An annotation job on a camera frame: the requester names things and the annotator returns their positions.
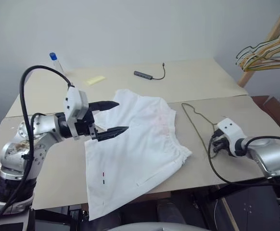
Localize brown wooden side table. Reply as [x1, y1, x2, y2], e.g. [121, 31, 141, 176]
[250, 95, 280, 145]

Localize white wire hanger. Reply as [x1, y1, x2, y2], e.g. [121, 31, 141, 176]
[238, 14, 280, 71]

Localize dark green wire hanger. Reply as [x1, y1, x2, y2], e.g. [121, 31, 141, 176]
[236, 36, 280, 65]

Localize silver robot torso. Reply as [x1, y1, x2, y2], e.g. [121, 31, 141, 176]
[111, 220, 203, 231]

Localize clear vial with blue cap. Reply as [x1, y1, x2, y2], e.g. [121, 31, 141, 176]
[49, 51, 65, 73]

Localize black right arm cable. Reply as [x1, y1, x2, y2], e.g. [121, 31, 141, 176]
[208, 134, 280, 187]

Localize light wooden table leg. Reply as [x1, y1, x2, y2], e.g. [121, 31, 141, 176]
[216, 184, 236, 231]

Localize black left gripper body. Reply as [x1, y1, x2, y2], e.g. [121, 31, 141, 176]
[75, 102, 101, 142]

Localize bunch of hangers on rack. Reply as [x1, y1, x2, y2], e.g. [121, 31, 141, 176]
[237, 9, 280, 89]

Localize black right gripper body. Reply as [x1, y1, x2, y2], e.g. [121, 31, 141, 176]
[212, 135, 231, 155]

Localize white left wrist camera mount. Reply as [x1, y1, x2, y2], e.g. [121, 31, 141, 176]
[63, 86, 89, 141]

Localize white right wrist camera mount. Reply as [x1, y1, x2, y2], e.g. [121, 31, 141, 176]
[216, 118, 248, 157]

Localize dark cabinet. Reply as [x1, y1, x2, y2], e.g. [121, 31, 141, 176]
[224, 185, 280, 231]

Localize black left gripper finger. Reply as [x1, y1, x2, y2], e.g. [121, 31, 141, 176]
[97, 126, 130, 142]
[98, 100, 120, 112]

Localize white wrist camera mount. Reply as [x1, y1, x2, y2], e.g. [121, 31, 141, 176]
[63, 86, 89, 141]
[216, 118, 248, 157]

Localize white shorts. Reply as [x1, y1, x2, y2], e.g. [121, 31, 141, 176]
[84, 89, 193, 221]

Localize black equipment under table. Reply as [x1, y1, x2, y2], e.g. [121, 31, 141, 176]
[34, 204, 90, 231]

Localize grey USB hub with cable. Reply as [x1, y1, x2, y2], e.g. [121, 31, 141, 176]
[133, 62, 166, 80]

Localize olive wire hanger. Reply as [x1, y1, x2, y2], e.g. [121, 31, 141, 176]
[181, 103, 221, 159]

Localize dark rounded shape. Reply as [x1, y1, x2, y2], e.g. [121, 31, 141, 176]
[154, 198, 186, 223]

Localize yellow sticky note pad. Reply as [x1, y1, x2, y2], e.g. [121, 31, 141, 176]
[85, 75, 106, 85]

